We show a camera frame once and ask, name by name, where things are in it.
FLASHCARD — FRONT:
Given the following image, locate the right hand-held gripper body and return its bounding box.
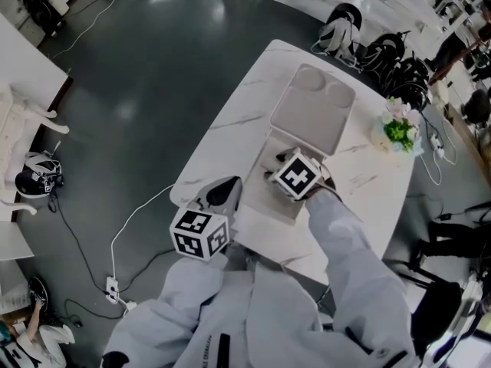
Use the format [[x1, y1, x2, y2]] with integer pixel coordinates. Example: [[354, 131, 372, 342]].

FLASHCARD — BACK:
[[273, 147, 335, 203]]

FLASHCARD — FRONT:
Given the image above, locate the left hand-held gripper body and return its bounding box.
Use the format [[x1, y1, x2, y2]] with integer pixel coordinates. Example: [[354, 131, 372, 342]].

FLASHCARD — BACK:
[[170, 176, 243, 263]]

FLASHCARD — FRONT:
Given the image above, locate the white box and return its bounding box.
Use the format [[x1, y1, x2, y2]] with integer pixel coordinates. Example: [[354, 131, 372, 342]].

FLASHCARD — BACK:
[[239, 63, 357, 228]]

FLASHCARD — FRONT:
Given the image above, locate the person's right forearm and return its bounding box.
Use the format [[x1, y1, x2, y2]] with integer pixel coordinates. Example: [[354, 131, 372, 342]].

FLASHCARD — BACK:
[[302, 188, 384, 294]]

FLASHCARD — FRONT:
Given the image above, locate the person's left forearm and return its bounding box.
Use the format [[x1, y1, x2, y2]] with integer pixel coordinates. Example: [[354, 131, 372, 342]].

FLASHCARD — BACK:
[[159, 243, 233, 321]]

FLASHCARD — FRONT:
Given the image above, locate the person's light grey jacket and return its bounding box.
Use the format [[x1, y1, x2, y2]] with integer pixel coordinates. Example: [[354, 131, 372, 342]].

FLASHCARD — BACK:
[[102, 243, 420, 368]]

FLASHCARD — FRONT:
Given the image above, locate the flower pot with green leaves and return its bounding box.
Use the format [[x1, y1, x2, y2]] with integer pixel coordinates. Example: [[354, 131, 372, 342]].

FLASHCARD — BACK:
[[371, 96, 423, 156]]

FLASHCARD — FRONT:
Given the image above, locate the small white power strip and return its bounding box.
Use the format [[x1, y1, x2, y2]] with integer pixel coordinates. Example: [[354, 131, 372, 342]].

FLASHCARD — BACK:
[[429, 133, 447, 159]]

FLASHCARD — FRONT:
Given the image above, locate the black chair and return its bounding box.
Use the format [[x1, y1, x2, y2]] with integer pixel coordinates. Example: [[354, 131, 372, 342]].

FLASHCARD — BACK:
[[412, 201, 491, 283]]

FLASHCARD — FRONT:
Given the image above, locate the black and white headset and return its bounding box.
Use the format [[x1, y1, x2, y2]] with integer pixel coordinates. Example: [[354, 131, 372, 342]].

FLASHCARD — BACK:
[[14, 140, 65, 199]]

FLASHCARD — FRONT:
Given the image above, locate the black stool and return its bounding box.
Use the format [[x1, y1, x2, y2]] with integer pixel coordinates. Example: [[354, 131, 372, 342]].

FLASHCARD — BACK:
[[412, 281, 463, 360]]

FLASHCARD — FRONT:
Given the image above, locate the white power cable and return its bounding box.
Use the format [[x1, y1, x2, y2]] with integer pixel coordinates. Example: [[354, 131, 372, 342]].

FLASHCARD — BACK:
[[110, 183, 176, 281]]

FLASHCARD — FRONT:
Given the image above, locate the black cable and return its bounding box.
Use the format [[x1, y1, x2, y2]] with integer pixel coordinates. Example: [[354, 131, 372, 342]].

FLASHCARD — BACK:
[[48, 193, 116, 294]]

